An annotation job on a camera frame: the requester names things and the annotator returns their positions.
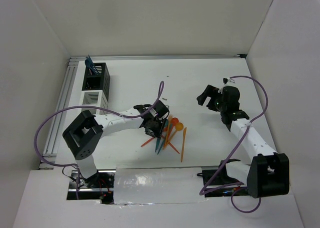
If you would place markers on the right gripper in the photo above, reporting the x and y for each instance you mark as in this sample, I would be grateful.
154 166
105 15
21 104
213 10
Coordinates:
209 90

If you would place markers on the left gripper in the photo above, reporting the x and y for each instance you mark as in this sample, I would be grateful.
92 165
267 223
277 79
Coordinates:
157 133

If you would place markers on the red-orange knife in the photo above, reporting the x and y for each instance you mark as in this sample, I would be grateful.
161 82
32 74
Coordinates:
171 145

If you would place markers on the teal spoon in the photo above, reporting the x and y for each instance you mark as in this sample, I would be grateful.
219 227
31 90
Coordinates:
158 144

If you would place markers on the dark blue knife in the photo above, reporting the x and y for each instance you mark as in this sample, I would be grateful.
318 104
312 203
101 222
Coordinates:
94 66

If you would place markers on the dark blue spoon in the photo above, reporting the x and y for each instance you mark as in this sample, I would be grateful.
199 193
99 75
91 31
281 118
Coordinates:
89 64

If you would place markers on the teal fork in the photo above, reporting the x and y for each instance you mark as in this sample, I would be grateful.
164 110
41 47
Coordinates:
163 141

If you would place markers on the red-orange fork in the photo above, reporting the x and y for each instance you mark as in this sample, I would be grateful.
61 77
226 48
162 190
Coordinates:
147 142

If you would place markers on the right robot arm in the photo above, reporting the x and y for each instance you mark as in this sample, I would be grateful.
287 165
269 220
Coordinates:
268 174

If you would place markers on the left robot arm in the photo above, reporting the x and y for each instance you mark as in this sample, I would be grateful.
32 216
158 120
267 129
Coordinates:
84 133

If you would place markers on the yellow-orange fork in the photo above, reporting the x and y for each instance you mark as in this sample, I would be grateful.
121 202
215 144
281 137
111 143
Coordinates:
168 130

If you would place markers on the red-orange spoon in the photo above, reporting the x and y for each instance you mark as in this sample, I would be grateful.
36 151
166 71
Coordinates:
173 122

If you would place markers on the yellow-orange spoon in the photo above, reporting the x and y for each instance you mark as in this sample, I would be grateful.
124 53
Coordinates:
178 127

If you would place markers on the yellow-orange knife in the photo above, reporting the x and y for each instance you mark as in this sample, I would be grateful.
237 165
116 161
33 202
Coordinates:
183 144

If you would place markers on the black and white utensil caddy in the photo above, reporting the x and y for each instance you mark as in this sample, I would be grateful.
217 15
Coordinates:
96 86

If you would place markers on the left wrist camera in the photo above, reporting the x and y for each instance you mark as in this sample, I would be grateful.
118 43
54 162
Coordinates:
160 110

